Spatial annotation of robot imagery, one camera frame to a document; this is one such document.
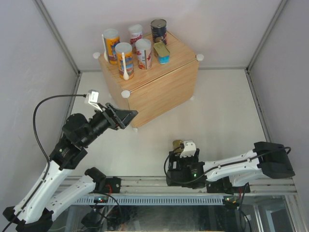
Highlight orange can with white spoon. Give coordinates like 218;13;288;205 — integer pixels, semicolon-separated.
115;43;134;80

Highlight black right base bracket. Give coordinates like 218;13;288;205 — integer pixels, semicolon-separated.
206;180;251;195

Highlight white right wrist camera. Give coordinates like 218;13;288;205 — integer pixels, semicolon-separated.
180;140;197;158

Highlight grey perforated cable tray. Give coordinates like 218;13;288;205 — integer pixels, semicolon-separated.
73;196;224;206

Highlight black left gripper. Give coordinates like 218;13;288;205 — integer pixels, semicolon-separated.
81;103;138;147

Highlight white red tall can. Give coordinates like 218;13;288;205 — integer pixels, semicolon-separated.
128;24;143;48

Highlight black left base bracket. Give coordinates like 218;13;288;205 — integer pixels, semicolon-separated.
90;176;121;194

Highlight teal rectangular tin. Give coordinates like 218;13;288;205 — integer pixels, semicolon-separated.
154;42;170;65

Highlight black base bracket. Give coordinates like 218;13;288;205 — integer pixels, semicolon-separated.
206;180;251;195
90;176;121;194

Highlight silver round tin can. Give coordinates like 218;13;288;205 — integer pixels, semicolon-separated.
151;19;167;45

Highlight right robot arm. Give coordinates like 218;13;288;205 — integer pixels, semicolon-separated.
163;140;295;194

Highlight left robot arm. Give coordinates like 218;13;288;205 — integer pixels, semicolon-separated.
3;103;138;232

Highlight orange tall can with spoon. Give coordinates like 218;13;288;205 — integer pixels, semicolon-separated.
102;29;120;65

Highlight blue rectangular spam tin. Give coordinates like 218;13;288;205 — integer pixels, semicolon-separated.
172;140;184;153

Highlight aluminium frame rail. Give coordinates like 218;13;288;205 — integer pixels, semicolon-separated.
57;175;296;194

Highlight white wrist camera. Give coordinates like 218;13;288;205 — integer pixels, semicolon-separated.
84;89;101;110
180;140;197;158

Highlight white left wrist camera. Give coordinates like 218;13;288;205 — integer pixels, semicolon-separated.
84;89;101;110

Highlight wooden box counter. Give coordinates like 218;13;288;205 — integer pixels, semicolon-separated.
98;32;199;128

